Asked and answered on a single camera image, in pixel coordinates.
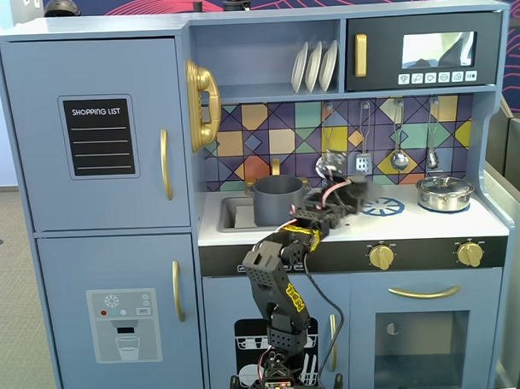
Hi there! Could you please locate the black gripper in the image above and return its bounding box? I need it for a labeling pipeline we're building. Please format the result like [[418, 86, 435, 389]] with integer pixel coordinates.
[[314, 174, 373, 222]]

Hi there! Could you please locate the stainless steel pot with lid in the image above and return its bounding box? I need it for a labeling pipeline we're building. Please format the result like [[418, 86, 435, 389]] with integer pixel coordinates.
[[415, 172, 476, 215]]

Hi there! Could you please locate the metal toy slotted spatula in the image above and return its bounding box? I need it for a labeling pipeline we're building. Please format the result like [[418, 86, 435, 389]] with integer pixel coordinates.
[[353, 99, 375, 177]]

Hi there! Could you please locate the metal toy skimmer spoon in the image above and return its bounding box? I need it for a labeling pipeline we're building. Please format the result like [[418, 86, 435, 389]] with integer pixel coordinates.
[[313, 101, 342, 181]]

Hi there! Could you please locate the metal toy ladle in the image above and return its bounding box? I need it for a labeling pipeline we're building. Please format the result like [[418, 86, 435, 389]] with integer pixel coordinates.
[[388, 98, 411, 172]]

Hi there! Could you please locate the gold stove knob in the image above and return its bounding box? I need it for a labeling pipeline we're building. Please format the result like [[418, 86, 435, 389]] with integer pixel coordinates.
[[368, 244, 396, 272], [456, 241, 486, 269]]

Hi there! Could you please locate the blue wooden toy kitchen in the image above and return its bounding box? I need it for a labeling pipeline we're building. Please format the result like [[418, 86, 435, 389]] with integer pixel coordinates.
[[0, 0, 520, 389]]

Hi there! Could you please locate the small metal toy spoon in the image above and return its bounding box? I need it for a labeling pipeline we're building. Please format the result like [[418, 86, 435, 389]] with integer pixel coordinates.
[[423, 96, 443, 171]]

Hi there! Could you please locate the gray toy cooking pot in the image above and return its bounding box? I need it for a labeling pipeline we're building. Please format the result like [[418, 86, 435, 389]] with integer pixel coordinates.
[[247, 174, 313, 228]]

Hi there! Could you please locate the gold toy faucet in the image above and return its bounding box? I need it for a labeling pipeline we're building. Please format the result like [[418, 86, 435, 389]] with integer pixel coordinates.
[[242, 158, 283, 196]]

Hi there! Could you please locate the gray toy sink basin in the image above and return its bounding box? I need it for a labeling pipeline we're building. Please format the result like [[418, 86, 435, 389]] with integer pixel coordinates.
[[217, 193, 342, 235]]

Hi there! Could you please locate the white toy plate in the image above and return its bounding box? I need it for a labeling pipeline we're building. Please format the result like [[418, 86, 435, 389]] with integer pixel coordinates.
[[289, 41, 311, 96], [302, 40, 325, 95], [317, 39, 341, 93]]

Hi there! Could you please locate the black microwave door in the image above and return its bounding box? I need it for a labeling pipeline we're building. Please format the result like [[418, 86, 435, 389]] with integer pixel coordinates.
[[342, 11, 505, 92]]

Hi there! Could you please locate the blue oven door with window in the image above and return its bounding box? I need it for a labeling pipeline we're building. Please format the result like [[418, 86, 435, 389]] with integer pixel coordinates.
[[348, 267, 507, 389]]

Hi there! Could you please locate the black Dell monitor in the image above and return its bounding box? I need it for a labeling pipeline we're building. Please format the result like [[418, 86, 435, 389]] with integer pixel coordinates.
[[482, 97, 520, 179]]

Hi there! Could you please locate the light blue desk divider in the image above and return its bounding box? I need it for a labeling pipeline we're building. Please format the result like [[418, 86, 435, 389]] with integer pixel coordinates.
[[482, 163, 520, 389]]

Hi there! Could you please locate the gold toy telephone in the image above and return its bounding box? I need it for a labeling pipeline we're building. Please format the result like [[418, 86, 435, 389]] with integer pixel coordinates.
[[184, 58, 224, 154]]

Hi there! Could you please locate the black shopping list board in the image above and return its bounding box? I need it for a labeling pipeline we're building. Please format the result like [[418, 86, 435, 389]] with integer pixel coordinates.
[[57, 93, 141, 182]]

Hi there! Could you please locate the blue freezer door with dispenser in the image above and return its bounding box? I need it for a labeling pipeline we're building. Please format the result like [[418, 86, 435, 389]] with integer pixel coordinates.
[[35, 231, 206, 389]]

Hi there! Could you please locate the blue fridge door with board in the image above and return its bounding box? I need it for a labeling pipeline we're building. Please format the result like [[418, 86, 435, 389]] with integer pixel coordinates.
[[0, 35, 192, 234]]

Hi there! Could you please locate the black helmet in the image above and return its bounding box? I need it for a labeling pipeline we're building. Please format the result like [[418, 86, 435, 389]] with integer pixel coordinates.
[[43, 0, 82, 19]]

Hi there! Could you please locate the gold oven door handle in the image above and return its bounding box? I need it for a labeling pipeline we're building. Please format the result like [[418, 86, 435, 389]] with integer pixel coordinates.
[[388, 284, 463, 301]]

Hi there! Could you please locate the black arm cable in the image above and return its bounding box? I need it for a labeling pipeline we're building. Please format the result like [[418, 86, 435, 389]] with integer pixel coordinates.
[[302, 259, 350, 389]]

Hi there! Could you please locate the gold block microwave handle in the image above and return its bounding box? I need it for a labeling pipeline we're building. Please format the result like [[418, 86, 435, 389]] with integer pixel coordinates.
[[353, 33, 369, 78]]

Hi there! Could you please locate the gold dishwasher door handle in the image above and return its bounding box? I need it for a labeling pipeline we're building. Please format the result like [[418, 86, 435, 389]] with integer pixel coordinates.
[[328, 313, 339, 372]]

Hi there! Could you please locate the long gold fridge handle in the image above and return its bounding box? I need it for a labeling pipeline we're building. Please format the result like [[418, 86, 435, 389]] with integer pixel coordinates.
[[159, 128, 175, 202]]

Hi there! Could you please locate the short gold freezer handle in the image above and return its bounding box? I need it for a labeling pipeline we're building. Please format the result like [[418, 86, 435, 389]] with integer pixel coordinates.
[[171, 259, 187, 323]]

